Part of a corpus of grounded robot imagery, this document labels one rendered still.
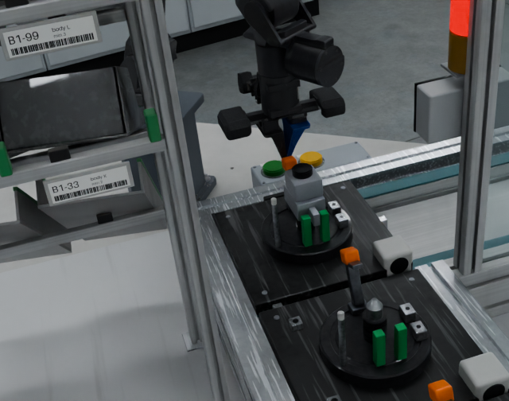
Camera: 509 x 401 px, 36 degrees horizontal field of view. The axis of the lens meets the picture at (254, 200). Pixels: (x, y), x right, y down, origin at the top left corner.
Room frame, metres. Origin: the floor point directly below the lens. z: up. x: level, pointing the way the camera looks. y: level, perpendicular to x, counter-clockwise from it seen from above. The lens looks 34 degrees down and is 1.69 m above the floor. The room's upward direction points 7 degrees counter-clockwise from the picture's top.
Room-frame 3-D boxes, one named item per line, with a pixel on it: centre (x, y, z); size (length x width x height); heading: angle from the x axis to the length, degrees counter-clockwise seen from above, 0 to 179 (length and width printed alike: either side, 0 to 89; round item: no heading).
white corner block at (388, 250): (0.88, -0.19, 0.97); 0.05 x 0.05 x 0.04; 13
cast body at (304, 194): (0.94, -0.08, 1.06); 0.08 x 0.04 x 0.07; 13
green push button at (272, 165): (1.16, -0.04, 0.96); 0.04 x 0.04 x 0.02
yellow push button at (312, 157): (1.18, -0.11, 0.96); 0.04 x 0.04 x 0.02
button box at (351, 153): (1.18, -0.11, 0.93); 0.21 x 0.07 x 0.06; 103
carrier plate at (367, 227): (0.95, -0.07, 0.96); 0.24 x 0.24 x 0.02; 13
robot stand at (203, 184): (1.27, 0.16, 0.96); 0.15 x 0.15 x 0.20; 66
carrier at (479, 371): (0.70, -0.13, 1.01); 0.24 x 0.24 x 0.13; 13
